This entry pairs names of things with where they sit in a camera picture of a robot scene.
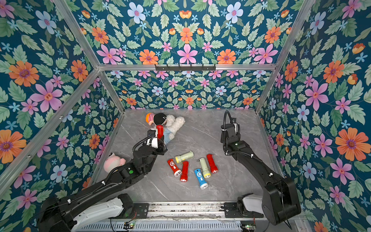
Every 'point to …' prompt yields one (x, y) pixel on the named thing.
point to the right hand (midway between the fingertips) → (233, 131)
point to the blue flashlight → (201, 178)
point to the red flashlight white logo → (174, 167)
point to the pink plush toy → (113, 161)
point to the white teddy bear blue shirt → (172, 126)
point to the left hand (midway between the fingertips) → (161, 135)
